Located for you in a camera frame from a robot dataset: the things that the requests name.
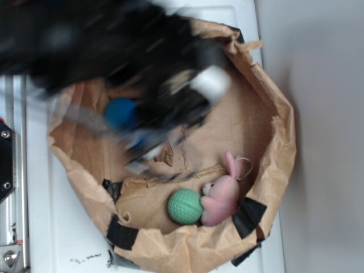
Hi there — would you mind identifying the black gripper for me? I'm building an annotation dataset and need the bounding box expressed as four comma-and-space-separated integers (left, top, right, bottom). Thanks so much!
111, 16, 231, 175

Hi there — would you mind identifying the brown wood chip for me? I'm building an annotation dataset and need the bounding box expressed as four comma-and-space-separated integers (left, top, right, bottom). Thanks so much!
154, 142, 173, 167

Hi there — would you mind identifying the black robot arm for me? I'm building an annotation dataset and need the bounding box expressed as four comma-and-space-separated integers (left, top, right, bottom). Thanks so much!
1, 1, 231, 174

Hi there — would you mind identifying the blue dimpled ball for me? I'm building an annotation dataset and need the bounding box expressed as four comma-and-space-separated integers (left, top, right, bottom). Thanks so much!
104, 97, 139, 130

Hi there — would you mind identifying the brown paper bag bin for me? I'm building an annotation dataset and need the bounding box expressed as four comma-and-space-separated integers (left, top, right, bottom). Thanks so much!
48, 19, 296, 272

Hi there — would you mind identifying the pink plush bunny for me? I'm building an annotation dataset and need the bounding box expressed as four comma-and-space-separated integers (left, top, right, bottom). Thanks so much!
200, 151, 253, 227

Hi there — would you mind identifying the green dimpled ball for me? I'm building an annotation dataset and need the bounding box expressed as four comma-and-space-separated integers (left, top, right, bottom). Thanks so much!
167, 189, 203, 225

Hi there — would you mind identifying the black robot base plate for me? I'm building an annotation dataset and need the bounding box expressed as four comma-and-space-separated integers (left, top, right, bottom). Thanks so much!
0, 118, 14, 204

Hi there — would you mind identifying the aluminium frame rail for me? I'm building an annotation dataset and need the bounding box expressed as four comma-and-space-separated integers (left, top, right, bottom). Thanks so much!
1, 76, 31, 272

